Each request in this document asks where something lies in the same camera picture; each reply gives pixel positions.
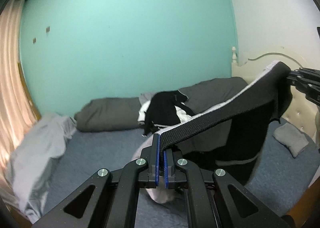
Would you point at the light grey pillow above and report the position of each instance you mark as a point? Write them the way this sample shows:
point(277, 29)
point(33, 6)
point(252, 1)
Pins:
point(33, 162)

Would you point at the grey and black jacket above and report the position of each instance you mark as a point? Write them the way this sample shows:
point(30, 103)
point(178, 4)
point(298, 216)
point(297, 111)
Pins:
point(231, 134)

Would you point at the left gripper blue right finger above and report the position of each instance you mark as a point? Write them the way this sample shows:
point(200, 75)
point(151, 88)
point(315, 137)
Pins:
point(215, 198)

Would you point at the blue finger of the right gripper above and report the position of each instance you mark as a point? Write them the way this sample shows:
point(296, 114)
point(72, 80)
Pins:
point(296, 78)
point(308, 73)

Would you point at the folded grey garment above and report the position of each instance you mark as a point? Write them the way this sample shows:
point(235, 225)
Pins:
point(289, 136)

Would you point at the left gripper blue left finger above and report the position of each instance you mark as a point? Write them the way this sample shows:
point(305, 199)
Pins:
point(108, 198)

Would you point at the pink curtain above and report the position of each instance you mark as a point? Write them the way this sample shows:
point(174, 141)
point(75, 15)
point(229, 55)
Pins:
point(18, 113)

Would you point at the cream tufted headboard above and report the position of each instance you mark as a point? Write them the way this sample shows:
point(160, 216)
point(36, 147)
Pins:
point(301, 113)

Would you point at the black and white clothes pile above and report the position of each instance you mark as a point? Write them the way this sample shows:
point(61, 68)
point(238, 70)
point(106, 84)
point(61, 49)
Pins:
point(164, 109)

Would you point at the dark grey long pillow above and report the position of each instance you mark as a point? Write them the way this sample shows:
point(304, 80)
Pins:
point(111, 114)

